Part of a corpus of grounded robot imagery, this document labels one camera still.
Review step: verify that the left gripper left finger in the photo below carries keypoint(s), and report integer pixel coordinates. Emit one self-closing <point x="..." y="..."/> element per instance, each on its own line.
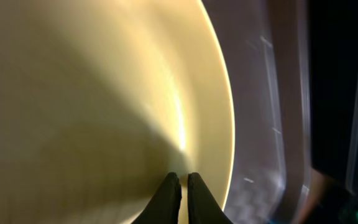
<point x="164" y="205"/>

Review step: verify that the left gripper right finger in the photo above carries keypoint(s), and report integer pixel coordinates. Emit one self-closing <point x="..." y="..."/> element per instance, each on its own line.
<point x="202" y="207"/>

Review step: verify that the yellow-green plate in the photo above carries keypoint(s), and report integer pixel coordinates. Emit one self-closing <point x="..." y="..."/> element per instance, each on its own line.
<point x="100" y="100"/>

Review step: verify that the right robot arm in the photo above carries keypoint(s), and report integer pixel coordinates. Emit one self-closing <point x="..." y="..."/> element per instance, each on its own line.
<point x="334" y="205"/>

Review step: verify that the black plastic waste tray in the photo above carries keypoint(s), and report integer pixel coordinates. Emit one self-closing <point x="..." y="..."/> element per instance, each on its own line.
<point x="334" y="90"/>

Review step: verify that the brown plastic serving tray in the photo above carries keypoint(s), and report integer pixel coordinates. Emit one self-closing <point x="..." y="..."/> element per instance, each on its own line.
<point x="265" y="47"/>

